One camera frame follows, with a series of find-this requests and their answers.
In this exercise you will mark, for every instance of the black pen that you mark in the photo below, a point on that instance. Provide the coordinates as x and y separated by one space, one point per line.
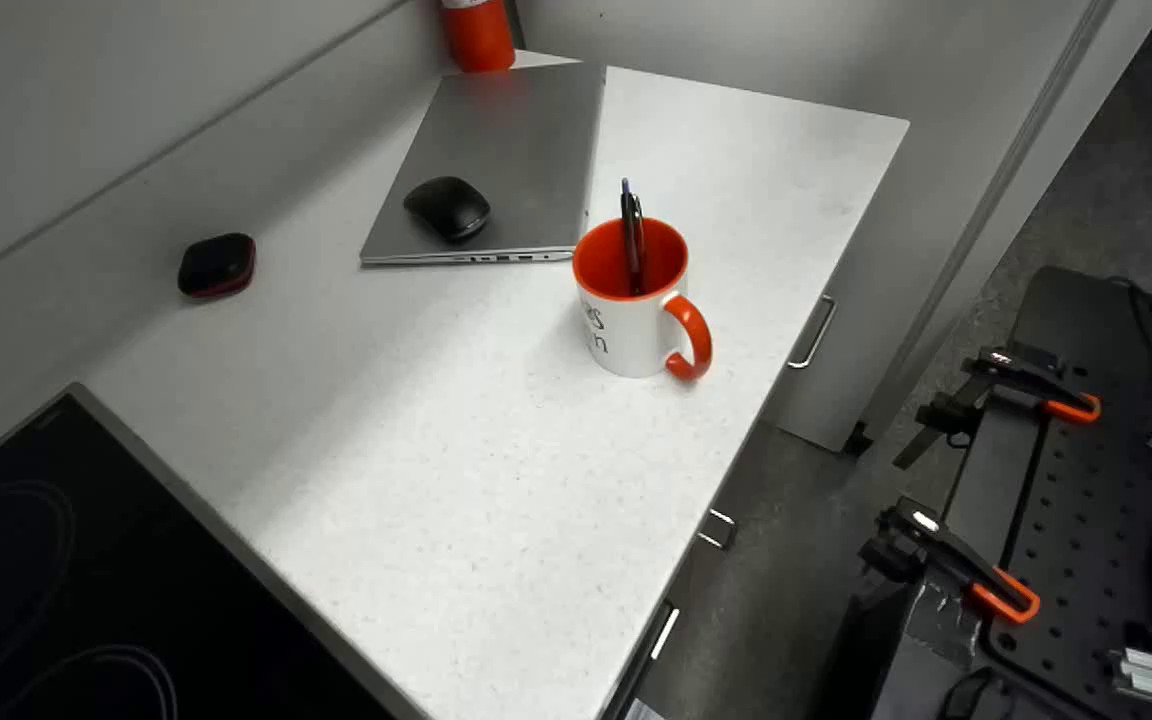
630 224

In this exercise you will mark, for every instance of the white mug orange inside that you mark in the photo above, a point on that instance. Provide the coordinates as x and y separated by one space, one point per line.
624 337

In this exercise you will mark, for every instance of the black computer mouse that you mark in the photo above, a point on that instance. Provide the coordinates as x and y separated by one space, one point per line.
445 208

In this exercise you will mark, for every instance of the silver closed laptop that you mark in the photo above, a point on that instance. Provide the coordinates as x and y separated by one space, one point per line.
523 143

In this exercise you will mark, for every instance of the orange cylinder canister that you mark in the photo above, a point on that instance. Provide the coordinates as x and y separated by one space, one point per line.
479 33

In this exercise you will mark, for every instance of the black case red rim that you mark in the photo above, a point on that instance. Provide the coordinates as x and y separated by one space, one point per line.
218 267

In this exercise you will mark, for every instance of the black perforated mounting table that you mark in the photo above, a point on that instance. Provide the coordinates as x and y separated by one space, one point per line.
1080 533

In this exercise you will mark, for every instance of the black glass cooktop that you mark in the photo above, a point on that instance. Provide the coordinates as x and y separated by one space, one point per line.
82 585

